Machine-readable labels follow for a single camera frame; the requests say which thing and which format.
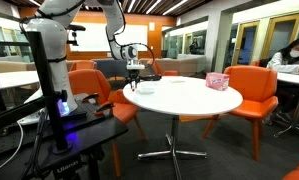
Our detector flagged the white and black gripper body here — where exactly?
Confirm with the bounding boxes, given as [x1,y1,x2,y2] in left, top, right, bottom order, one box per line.
[126,60,145,83]

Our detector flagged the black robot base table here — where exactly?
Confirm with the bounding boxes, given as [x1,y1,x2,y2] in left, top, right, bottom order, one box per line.
[0,100,128,180]

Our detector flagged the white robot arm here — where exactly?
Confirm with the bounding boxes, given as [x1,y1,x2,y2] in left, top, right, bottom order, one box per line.
[19,0,145,117]

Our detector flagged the white bowl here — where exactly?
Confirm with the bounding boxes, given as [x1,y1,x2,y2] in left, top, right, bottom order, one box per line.
[137,82,155,94]

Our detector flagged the orange chair behind table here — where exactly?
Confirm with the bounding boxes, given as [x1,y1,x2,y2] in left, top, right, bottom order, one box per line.
[147,59,179,76]

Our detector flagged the round white table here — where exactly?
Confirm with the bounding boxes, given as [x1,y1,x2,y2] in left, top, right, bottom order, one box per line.
[123,76,243,180]

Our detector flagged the orange chair behind robot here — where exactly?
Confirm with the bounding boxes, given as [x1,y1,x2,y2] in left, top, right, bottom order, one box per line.
[67,68,147,178]

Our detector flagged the beige sofa in background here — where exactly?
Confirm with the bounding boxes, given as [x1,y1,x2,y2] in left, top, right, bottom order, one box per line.
[138,53,208,78]

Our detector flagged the pink tissue box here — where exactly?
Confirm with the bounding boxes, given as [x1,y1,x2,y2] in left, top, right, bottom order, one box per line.
[206,72,229,91]

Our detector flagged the orange chair right of table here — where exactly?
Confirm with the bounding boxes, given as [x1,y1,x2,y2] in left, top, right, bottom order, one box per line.
[202,65,279,162]

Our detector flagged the white table at left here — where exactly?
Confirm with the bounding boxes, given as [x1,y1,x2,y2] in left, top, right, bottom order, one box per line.
[0,71,39,89]

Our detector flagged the person in face mask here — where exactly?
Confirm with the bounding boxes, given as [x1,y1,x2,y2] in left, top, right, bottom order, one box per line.
[266,39,299,122]

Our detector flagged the white table at right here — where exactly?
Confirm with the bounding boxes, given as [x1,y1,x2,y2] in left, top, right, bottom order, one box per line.
[275,73,299,137]

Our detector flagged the whiteboard on orange wall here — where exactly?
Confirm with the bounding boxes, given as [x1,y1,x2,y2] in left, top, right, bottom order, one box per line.
[70,22,148,52]

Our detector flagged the black camera stand pole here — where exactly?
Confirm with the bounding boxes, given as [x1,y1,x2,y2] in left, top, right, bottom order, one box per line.
[27,31,71,154]

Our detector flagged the white cable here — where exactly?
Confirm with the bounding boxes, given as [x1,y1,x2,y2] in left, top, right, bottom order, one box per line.
[0,121,25,176]

